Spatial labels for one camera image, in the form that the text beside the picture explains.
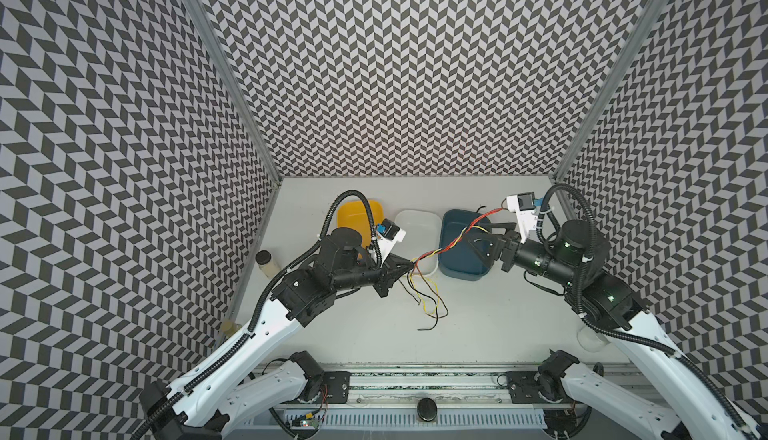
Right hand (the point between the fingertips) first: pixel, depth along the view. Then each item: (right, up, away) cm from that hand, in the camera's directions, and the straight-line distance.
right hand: (476, 231), depth 60 cm
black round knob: (-10, -38, +3) cm, 40 cm away
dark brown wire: (-8, -16, +10) cm, 21 cm away
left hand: (-13, -8, +4) cm, 16 cm away
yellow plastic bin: (-32, +2, +44) cm, 54 cm away
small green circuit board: (-36, -44, +6) cm, 57 cm away
